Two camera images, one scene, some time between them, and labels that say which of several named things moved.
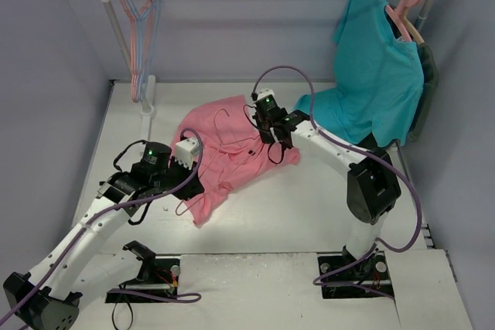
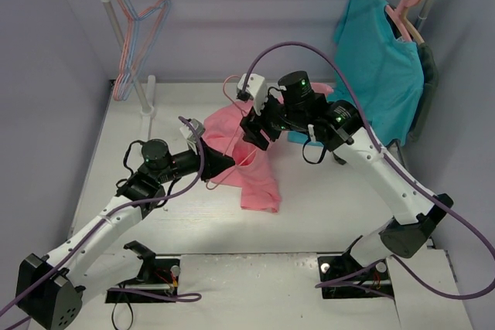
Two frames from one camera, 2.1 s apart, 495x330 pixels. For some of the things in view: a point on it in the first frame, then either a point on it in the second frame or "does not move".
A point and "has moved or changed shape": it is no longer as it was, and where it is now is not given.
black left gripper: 185,177 → 205,160
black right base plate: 343,277 does not move
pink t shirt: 232,152 has moved or changed shape
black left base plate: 159,285 does not move
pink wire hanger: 253,142 → 232,135
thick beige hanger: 407,19 does not move
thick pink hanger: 407,2 does not move
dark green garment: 430,85 does not move
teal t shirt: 378,76 does not move
